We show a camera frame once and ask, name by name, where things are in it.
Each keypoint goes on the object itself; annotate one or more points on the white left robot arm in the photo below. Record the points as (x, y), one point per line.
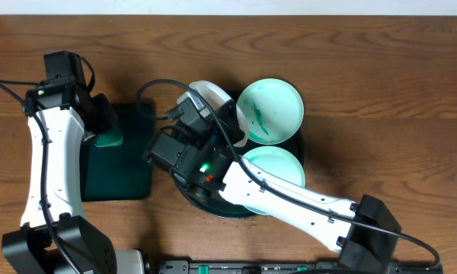
(55, 236)

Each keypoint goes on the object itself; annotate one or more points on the white plate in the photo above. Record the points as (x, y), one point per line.
(216, 98)

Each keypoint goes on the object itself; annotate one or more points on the green sponge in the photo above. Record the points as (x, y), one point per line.
(111, 138)

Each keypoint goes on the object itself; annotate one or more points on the light green front plate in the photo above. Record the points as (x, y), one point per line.
(278, 163)

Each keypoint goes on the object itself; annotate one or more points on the rectangular dark green tray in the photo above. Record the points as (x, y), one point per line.
(118, 173)

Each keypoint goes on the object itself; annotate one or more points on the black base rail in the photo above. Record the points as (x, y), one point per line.
(185, 267)

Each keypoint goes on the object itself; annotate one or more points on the light green plate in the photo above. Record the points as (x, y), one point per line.
(278, 163)
(274, 110)

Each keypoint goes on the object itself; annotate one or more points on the round dark green tray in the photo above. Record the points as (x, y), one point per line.
(215, 205)

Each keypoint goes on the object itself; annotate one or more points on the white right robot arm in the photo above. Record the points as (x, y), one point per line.
(363, 234)

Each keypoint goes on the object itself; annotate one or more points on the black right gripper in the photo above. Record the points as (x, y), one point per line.
(230, 119)

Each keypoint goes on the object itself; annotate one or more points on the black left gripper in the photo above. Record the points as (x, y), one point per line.
(100, 115)

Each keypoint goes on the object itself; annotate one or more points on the light green back plate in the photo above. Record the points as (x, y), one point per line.
(274, 110)

